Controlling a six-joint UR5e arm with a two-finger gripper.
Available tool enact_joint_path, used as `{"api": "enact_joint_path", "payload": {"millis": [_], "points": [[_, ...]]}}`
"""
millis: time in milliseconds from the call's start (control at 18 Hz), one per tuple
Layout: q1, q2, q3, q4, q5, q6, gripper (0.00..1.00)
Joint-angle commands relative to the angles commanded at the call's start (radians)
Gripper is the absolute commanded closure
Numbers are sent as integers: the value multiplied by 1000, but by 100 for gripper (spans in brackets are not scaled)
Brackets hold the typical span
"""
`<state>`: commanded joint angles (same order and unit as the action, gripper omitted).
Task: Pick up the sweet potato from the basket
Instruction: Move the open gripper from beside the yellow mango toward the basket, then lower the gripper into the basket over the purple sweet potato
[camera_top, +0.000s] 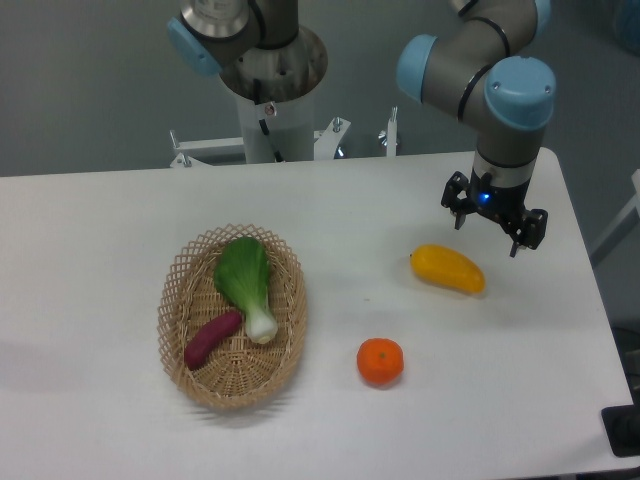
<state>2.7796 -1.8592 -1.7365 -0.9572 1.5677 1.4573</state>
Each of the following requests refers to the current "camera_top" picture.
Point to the woven wicker oval basket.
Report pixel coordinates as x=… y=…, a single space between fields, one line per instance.
x=238 y=372

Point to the yellow mango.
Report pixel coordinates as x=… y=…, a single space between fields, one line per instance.
x=448 y=268

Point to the white metal mounting frame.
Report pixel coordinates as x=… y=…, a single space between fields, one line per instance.
x=299 y=143

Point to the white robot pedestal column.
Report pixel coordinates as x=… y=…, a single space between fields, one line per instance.
x=278 y=84

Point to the orange tangerine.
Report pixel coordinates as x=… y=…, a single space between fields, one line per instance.
x=380 y=361

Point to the purple sweet potato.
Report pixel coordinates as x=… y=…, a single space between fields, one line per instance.
x=208 y=338

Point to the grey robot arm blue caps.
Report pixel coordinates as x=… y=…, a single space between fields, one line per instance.
x=478 y=76

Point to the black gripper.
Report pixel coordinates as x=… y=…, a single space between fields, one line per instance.
x=464 y=196

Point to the black device at table edge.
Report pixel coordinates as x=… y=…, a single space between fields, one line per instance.
x=622 y=428

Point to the green bok choy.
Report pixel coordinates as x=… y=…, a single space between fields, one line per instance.
x=242 y=276

